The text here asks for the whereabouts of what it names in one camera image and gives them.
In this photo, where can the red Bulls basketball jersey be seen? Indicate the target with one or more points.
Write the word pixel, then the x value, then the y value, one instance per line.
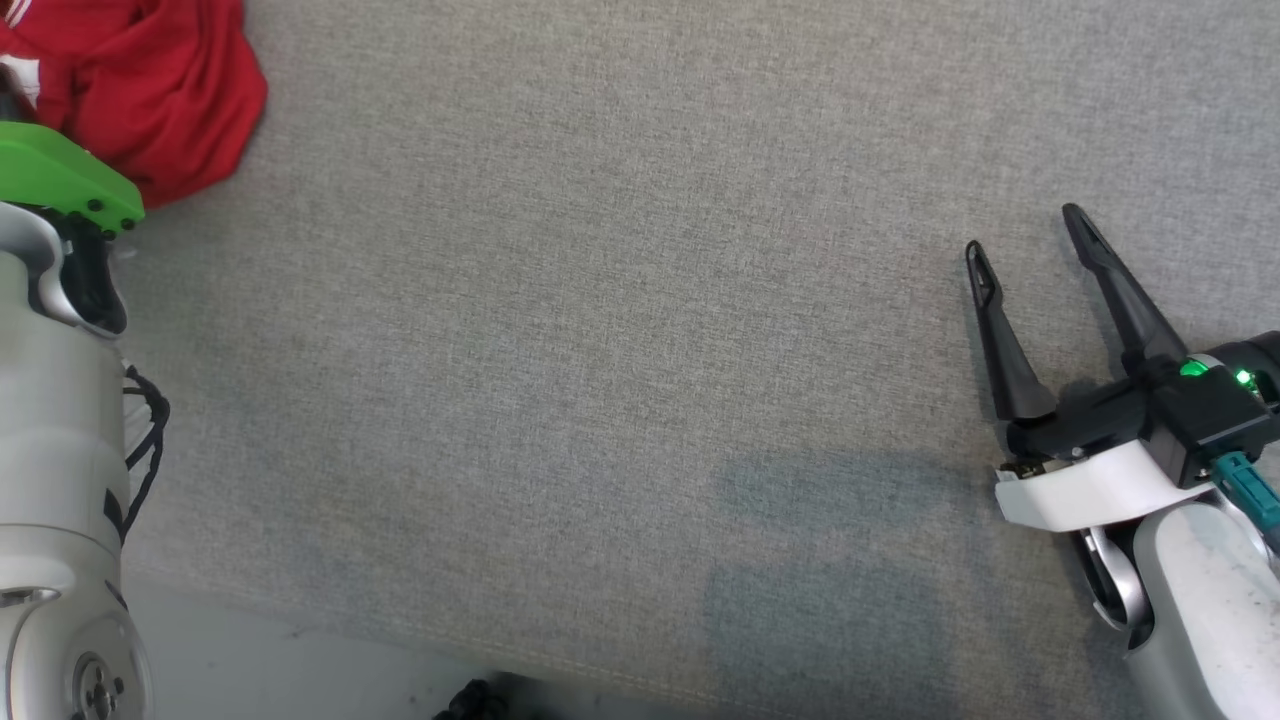
pixel 160 90

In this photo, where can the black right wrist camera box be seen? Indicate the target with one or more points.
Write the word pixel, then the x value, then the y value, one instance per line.
pixel 1205 420

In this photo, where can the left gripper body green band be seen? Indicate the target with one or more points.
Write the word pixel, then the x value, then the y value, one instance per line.
pixel 50 170

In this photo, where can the black round right gripper motor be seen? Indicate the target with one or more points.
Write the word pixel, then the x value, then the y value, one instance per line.
pixel 1265 350

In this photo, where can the grey fabric sofa cushion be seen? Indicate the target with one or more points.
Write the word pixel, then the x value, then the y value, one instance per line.
pixel 600 300

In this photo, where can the teal right camera connector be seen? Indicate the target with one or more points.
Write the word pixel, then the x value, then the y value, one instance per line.
pixel 1250 485

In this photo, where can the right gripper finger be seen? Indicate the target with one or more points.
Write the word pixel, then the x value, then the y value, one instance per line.
pixel 1010 370
pixel 1130 310

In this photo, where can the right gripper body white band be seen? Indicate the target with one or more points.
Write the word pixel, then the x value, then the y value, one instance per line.
pixel 1090 490

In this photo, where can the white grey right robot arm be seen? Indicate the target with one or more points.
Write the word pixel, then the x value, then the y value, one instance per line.
pixel 1210 620

